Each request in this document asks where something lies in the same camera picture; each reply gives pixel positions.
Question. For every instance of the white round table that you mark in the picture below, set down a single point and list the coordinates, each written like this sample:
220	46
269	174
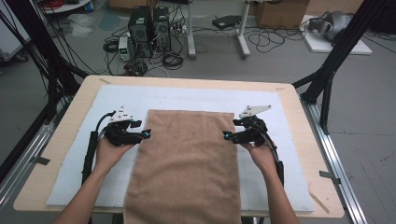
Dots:
68	6

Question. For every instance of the person's right hand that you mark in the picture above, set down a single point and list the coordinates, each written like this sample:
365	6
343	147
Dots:
264	158

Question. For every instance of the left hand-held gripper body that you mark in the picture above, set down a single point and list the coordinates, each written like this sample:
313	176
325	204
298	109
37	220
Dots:
120	137

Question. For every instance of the slim black computer tower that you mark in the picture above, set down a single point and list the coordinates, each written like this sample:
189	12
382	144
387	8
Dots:
162	29

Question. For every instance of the flat black device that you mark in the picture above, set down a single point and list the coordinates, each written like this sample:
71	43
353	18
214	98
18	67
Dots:
226	21

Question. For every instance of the beige terry towel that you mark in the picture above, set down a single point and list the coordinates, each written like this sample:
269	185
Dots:
183	161

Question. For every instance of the pale wooden stick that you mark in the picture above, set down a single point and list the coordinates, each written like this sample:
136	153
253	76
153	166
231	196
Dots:
319	202

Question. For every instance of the clear plastic bags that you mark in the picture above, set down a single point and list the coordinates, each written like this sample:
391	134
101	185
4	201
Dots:
81	25

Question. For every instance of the person's left hand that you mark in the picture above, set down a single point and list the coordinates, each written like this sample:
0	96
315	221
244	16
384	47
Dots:
109	155

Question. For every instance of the black rail bracket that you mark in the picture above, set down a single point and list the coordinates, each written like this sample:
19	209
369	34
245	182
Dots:
41	160

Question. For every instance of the large black computer tower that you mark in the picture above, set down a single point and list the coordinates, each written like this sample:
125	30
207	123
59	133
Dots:
140	31

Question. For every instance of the white gridded mat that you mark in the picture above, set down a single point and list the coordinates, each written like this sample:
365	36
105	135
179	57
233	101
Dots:
186	96

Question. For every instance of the grey rounded device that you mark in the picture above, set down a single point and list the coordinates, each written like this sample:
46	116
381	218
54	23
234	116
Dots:
333	23

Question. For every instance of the cardboard box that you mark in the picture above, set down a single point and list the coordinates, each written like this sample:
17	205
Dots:
280	14

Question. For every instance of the white metal stand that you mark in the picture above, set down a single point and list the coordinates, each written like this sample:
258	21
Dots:
243	34

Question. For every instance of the aluminium rail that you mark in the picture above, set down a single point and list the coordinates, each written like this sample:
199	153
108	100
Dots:
333	158
28	152

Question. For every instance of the white floor board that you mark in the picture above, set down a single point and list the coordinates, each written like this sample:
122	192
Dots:
320	45

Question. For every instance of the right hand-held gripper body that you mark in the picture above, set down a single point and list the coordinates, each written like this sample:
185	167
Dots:
253	133

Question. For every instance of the grey rail bracket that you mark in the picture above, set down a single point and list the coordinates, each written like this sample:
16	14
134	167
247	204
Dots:
329	176

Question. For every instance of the white power supply unit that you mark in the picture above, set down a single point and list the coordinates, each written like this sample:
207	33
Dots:
124	48

